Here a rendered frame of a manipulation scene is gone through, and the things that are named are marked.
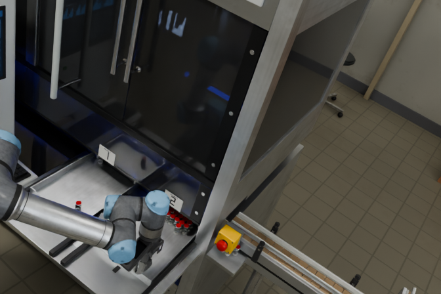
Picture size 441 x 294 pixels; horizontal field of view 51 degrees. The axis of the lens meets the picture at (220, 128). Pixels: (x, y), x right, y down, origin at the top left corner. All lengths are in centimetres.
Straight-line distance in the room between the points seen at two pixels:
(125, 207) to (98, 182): 60
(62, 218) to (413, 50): 448
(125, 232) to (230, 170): 42
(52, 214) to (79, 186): 71
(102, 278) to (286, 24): 104
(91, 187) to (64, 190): 11
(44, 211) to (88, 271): 50
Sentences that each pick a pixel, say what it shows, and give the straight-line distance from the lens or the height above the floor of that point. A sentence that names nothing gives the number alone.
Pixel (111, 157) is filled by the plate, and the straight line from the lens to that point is 191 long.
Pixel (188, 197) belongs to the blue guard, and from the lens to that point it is 173.
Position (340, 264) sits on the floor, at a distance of 336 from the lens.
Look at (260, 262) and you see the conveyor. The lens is 188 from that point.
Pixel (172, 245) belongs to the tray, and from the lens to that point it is 183.
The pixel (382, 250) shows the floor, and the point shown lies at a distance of 365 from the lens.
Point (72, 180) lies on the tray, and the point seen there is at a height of 88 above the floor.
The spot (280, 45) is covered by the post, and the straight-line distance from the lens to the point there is 131.
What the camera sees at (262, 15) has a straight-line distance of 131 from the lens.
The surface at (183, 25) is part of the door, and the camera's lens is 147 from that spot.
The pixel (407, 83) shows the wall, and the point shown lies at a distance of 538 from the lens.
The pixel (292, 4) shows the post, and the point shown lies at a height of 190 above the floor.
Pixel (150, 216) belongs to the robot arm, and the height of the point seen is 122.
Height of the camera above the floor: 228
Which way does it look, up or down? 35 degrees down
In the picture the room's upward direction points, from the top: 18 degrees clockwise
